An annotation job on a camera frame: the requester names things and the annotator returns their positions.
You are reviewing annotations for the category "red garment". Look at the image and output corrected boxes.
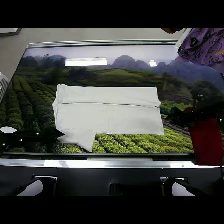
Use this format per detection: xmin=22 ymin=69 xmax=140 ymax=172
xmin=188 ymin=117 xmax=224 ymax=167

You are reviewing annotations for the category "white garment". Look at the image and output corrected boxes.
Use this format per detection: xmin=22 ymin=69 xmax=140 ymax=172
xmin=51 ymin=83 xmax=166 ymax=153

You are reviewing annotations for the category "purple patterned garment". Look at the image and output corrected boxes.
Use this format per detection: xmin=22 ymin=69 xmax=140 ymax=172
xmin=177 ymin=27 xmax=224 ymax=68

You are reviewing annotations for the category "silver frame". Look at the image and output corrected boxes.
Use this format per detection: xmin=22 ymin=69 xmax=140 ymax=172
xmin=0 ymin=155 xmax=224 ymax=197

